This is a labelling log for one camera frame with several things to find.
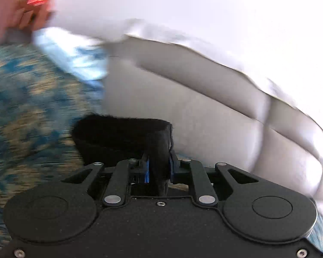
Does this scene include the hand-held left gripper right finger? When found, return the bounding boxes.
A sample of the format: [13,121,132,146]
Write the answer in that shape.
[169,153,259,208]

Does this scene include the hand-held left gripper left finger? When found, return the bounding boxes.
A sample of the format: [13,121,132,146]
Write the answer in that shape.
[61,154,151,208]

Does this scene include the black pants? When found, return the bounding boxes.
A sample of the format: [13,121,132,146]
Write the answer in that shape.
[72,115,173,197]

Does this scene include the beige leather sofa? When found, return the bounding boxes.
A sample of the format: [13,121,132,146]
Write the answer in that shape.
[102,19,323,221]

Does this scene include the blue paisley blanket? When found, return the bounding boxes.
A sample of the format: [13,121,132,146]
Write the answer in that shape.
[0,42,107,252]

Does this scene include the light blue cloth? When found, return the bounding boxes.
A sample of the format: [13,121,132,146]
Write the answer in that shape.
[32,28,110,81]

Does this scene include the brown wooden furniture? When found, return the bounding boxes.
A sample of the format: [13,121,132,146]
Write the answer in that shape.
[0,0,58,45]

